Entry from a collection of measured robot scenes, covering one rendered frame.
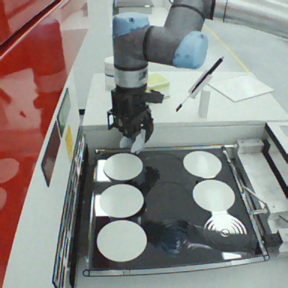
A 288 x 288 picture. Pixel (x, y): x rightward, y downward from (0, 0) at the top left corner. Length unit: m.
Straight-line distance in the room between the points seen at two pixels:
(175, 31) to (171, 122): 0.31
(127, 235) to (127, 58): 0.36
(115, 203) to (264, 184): 0.39
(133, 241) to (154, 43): 0.39
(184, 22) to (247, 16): 0.12
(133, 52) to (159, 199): 0.33
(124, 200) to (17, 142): 0.46
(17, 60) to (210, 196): 0.55
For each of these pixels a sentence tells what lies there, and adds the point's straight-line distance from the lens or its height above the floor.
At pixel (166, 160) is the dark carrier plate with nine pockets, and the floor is 0.90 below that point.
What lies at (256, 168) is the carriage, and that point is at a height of 0.88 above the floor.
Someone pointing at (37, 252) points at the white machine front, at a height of 1.06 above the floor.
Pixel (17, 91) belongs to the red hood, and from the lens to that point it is 0.22.
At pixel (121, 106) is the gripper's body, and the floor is 1.07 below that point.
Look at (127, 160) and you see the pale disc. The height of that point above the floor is 0.90.
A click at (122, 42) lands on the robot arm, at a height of 1.22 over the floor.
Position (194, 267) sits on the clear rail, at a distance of 0.56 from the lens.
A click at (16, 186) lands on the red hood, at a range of 0.22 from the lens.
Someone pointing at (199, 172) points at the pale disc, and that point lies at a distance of 0.73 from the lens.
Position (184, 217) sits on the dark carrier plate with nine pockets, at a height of 0.90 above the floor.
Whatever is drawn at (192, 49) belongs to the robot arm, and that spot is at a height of 1.23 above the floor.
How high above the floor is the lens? 1.39
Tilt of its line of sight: 38 degrees down
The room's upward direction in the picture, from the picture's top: straight up
